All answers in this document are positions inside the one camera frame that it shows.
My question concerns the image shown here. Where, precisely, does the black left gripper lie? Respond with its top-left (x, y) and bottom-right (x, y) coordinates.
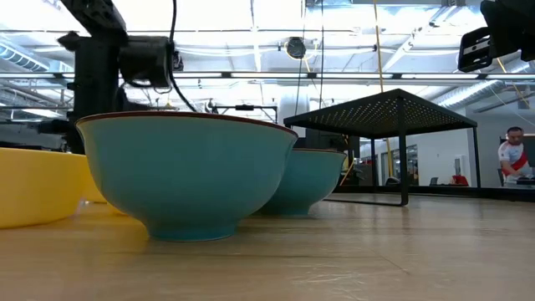
top-left (64, 33), bottom-right (125, 155)

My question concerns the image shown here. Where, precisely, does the yellow mini bowl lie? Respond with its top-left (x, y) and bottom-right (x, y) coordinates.
top-left (0, 146), bottom-right (108, 230)

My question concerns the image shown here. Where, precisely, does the teal patterned ceramic bowl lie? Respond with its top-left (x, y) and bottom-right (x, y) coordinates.
top-left (74, 110), bottom-right (299, 242)
top-left (250, 147), bottom-right (348, 217)

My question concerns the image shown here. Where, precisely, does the black perforated metal rack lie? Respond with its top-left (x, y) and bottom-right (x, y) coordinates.
top-left (283, 88), bottom-right (482, 207)

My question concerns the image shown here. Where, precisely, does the person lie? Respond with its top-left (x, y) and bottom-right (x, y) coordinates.
top-left (497, 126), bottom-right (535, 187)

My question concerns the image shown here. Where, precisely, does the black round ceiling fixture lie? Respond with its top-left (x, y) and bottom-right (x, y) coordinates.
top-left (285, 36), bottom-right (308, 60)

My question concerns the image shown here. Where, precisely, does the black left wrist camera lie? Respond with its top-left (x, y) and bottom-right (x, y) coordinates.
top-left (119, 35), bottom-right (185, 89)

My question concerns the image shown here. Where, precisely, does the yellow hanging cable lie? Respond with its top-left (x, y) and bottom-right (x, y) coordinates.
top-left (371, 0), bottom-right (396, 179)

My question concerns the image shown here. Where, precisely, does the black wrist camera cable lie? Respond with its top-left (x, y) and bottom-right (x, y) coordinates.
top-left (167, 0), bottom-right (198, 113)

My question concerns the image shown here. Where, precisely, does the black aluminium table frame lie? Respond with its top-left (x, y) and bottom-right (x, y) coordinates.
top-left (325, 185), bottom-right (535, 202)

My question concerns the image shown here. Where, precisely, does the black background rig frame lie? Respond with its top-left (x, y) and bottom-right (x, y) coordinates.
top-left (211, 104), bottom-right (279, 125)

